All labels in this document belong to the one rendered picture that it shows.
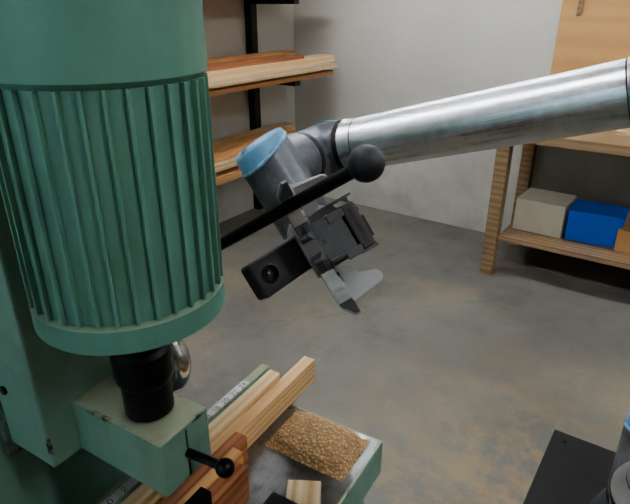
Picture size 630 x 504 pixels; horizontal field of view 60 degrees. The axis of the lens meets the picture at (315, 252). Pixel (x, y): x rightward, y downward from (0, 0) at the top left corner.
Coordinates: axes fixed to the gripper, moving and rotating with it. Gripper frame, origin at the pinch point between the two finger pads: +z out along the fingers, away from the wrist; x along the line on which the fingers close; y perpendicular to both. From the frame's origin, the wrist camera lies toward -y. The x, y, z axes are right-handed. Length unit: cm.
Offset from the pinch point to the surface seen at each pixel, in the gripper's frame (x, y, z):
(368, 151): -5.8, 8.4, 5.8
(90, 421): 4.1, -30.0, -4.9
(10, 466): 4.9, -44.4, -12.3
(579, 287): 107, 126, -245
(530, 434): 108, 40, -142
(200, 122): -14.2, -3.1, 10.2
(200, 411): 8.9, -18.9, -3.6
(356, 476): 29.3, -9.5, -15.6
